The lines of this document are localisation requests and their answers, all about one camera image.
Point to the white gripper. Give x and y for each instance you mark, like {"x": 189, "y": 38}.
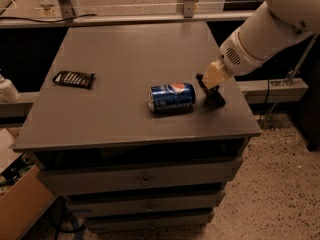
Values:
{"x": 237, "y": 58}

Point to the blue rxbar blueberry wrapper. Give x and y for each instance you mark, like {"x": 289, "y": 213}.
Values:
{"x": 213, "y": 96}

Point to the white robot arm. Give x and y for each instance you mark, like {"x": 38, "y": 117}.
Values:
{"x": 273, "y": 27}

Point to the blue pepsi can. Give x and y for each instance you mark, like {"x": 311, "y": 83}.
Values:
{"x": 171, "y": 97}

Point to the black rxbar chocolate wrapper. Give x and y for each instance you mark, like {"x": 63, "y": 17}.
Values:
{"x": 74, "y": 79}

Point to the grey drawer cabinet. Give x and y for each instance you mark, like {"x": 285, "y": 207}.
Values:
{"x": 119, "y": 165}

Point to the white pipe fitting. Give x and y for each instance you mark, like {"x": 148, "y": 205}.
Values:
{"x": 8, "y": 90}

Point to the cardboard box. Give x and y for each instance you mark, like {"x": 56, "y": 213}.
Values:
{"x": 23, "y": 198}

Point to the metal frame rail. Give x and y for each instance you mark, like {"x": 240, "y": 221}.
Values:
{"x": 21, "y": 13}

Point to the black cable loop floor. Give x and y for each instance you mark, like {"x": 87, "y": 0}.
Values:
{"x": 63, "y": 222}

